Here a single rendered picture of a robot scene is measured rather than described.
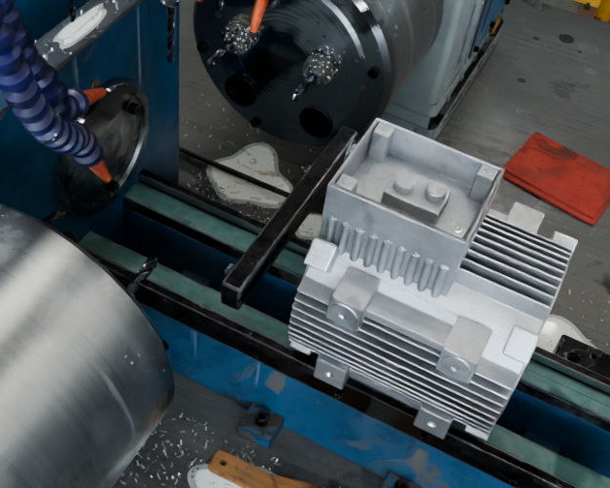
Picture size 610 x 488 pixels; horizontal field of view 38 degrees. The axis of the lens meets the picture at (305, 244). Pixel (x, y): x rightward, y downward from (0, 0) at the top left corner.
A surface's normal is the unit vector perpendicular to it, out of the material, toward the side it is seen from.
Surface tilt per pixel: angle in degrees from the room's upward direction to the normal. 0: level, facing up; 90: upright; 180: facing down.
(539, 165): 2
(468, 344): 0
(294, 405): 90
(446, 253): 90
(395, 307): 0
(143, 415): 84
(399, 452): 90
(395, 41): 65
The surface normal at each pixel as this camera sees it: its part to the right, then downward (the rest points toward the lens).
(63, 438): 0.81, -0.01
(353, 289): 0.11, -0.66
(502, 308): -0.15, -0.23
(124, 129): 0.89, 0.40
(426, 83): -0.44, 0.63
